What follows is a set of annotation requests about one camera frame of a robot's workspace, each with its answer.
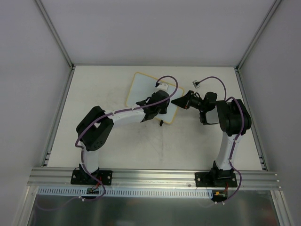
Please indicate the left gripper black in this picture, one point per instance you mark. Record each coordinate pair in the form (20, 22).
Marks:
(162, 103)

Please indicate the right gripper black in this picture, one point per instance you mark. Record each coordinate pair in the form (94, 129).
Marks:
(190, 100)

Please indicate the yellow framed whiteboard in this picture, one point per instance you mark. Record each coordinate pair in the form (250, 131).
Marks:
(143, 86)

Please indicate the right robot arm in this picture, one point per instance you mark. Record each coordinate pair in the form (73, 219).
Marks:
(234, 121)

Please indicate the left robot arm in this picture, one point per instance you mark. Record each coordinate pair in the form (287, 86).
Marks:
(95, 128)

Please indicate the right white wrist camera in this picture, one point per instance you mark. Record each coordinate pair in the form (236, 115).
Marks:
(196, 84)

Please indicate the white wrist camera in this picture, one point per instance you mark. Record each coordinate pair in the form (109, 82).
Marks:
(196, 84)
(162, 86)

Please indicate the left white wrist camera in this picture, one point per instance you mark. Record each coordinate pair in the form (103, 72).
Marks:
(162, 86)

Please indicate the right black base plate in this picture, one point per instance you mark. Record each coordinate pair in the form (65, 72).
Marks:
(206, 179)

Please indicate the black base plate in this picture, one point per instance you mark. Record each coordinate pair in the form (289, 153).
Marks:
(105, 177)
(206, 179)

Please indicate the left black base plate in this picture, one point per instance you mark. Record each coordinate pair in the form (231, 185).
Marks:
(105, 177)

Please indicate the white slotted cable duct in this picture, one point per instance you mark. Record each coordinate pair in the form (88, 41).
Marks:
(127, 192)

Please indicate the aluminium front rail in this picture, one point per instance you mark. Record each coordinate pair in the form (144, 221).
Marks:
(150, 178)

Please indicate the left aluminium frame post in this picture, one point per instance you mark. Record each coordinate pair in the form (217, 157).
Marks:
(45, 15)

